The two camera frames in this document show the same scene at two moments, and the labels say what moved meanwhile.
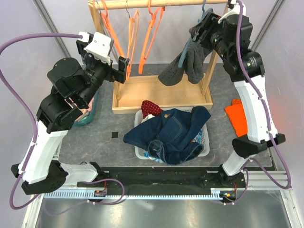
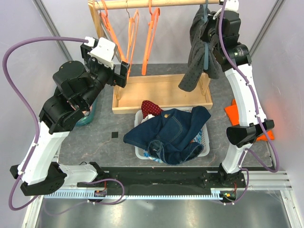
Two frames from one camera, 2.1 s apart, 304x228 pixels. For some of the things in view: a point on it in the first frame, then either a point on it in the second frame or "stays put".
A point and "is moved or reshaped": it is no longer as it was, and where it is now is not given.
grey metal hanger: (126, 2) stays put
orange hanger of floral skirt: (134, 27) stays put
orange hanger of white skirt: (106, 20) stays put
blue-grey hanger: (205, 12) to (204, 18)
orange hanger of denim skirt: (161, 9) is moved or reshaped
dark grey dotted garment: (193, 65) to (195, 67)
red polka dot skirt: (149, 108) stays put
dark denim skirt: (169, 135) stays put
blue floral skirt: (198, 138) stays put
